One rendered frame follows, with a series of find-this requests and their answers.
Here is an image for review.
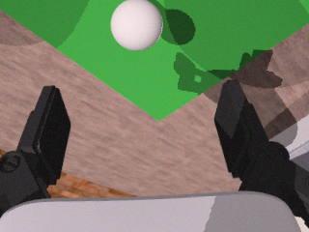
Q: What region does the green golf mat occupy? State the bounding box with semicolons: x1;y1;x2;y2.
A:
0;0;309;121

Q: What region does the white ball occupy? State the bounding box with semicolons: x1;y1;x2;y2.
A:
110;0;163;51

